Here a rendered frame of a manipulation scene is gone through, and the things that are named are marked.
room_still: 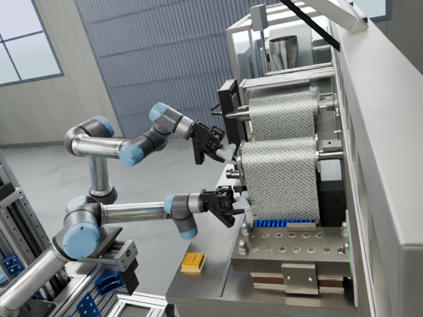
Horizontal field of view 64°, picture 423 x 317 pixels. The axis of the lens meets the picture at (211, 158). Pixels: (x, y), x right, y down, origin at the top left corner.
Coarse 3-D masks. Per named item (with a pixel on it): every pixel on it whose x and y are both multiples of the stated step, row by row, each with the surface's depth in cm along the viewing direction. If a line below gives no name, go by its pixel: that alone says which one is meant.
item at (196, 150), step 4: (192, 140) 123; (196, 140) 123; (196, 144) 124; (196, 148) 125; (196, 152) 125; (200, 152) 126; (196, 156) 126; (200, 156) 126; (204, 156) 129; (196, 160) 127; (200, 160) 127; (204, 160) 129; (196, 164) 129; (200, 164) 128
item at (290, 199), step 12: (252, 180) 118; (264, 180) 116; (276, 180) 115; (288, 180) 114; (300, 180) 113; (312, 180) 111; (252, 192) 120; (264, 192) 119; (276, 192) 117; (288, 192) 116; (300, 192) 115; (312, 192) 114; (264, 204) 121; (276, 204) 120; (288, 204) 118; (300, 204) 117; (312, 204) 116; (252, 216) 125; (264, 216) 124; (276, 216) 122; (288, 216) 121; (300, 216) 120; (312, 216) 118
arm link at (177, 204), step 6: (168, 198) 130; (174, 198) 129; (180, 198) 129; (186, 198) 128; (168, 204) 129; (174, 204) 129; (180, 204) 128; (186, 204) 127; (168, 210) 130; (174, 210) 129; (180, 210) 129; (186, 210) 128; (174, 216) 132; (180, 216) 130; (186, 216) 131
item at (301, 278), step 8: (288, 264) 104; (296, 264) 104; (304, 264) 103; (312, 264) 102; (288, 272) 104; (296, 272) 103; (304, 272) 103; (312, 272) 102; (288, 280) 106; (296, 280) 105; (304, 280) 104; (312, 280) 103; (288, 288) 107; (296, 288) 106; (304, 288) 106; (312, 288) 105
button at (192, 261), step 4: (188, 256) 132; (192, 256) 132; (196, 256) 131; (200, 256) 131; (204, 256) 132; (184, 260) 130; (188, 260) 130; (192, 260) 129; (196, 260) 129; (200, 260) 129; (184, 264) 128; (188, 264) 128; (192, 264) 128; (196, 264) 127; (200, 264) 128; (184, 268) 129; (188, 268) 128; (192, 268) 128; (196, 268) 127
